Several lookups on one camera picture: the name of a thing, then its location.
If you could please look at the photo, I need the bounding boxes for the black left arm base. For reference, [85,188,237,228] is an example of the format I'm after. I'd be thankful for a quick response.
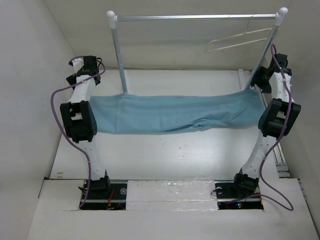
[78,179,128,211]

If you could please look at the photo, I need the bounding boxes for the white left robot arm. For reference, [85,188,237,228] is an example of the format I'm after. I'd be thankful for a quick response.
[60,55,112,200]

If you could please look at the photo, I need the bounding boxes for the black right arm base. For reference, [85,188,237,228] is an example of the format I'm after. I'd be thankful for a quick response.
[211,173,264,210]

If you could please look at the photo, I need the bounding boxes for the white foam block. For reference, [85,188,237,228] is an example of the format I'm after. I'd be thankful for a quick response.
[126,179,218,212]

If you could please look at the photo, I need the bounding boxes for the cream plastic hanger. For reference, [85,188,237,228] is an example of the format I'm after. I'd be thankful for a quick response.
[204,16,272,53]

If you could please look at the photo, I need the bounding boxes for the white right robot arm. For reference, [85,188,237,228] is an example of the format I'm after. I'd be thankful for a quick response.
[231,53,301,198]

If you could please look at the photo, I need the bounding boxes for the white clothes rack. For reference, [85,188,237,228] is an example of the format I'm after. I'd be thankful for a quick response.
[106,7,289,93]

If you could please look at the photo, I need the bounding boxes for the light blue trousers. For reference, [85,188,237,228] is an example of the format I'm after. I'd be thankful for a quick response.
[90,89,265,134]

